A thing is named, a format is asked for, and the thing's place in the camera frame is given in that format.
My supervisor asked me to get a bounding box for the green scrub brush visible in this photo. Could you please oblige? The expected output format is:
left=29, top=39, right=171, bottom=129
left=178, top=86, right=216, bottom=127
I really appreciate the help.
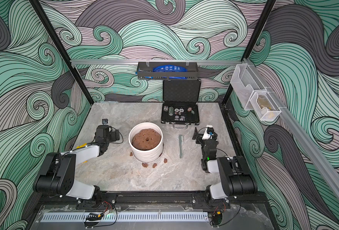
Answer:
left=179, top=135, right=184, bottom=159

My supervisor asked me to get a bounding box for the white ceramic pot with mud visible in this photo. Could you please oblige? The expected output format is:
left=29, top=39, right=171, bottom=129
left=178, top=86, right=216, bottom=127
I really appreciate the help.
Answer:
left=129, top=122, right=164, bottom=163

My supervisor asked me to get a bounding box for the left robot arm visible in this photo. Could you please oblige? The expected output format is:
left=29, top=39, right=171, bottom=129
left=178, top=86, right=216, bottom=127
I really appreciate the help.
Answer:
left=33, top=124, right=123, bottom=209

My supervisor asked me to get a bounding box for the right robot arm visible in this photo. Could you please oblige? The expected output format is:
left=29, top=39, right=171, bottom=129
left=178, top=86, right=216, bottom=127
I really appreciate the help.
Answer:
left=191, top=127, right=258, bottom=209

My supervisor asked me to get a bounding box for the black poker chip case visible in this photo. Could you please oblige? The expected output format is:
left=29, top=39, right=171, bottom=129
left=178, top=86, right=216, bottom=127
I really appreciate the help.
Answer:
left=161, top=79, right=201, bottom=129

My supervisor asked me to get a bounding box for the blue item on shelf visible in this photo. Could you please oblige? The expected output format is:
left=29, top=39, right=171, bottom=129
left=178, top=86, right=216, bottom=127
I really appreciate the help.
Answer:
left=152, top=65, right=187, bottom=72

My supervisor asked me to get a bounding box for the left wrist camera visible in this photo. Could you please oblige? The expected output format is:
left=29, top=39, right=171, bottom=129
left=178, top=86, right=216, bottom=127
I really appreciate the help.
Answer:
left=102, top=118, right=109, bottom=126

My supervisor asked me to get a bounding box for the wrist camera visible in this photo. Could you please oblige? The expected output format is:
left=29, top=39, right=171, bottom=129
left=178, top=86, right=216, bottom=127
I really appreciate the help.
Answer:
left=202, top=125, right=214, bottom=140
left=102, top=118, right=109, bottom=126

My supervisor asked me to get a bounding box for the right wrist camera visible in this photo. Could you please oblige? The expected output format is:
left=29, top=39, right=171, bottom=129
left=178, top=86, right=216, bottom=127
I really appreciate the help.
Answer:
left=202, top=125, right=214, bottom=140

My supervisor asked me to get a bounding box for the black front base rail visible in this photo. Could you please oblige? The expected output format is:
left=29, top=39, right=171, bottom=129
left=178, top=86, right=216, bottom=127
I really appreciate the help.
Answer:
left=39, top=191, right=269, bottom=205

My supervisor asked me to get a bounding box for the small clear wall bin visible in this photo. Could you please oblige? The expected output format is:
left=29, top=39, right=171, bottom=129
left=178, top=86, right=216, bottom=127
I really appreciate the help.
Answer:
left=250, top=91, right=282, bottom=122

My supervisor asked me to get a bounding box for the large clear wall bin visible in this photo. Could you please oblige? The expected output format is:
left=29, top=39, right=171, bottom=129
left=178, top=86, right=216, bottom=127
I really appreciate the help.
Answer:
left=230, top=63, right=266, bottom=110

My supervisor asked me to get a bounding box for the aluminium wall rail back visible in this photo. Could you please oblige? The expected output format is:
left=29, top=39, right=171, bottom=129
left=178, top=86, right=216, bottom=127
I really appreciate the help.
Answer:
left=70, top=58, right=242, bottom=66

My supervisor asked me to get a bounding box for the aluminium wall rail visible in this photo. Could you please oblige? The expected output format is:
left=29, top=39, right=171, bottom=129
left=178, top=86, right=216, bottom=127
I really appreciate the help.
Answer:
left=70, top=58, right=242, bottom=66
left=242, top=58, right=339, bottom=200

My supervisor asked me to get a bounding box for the white perforated cable duct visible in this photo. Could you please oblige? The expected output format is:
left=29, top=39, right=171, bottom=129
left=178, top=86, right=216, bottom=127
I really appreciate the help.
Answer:
left=40, top=212, right=209, bottom=223

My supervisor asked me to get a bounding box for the aluminium wall rail right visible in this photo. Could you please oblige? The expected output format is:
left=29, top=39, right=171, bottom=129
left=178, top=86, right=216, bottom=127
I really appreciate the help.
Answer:
left=242, top=58, right=339, bottom=200

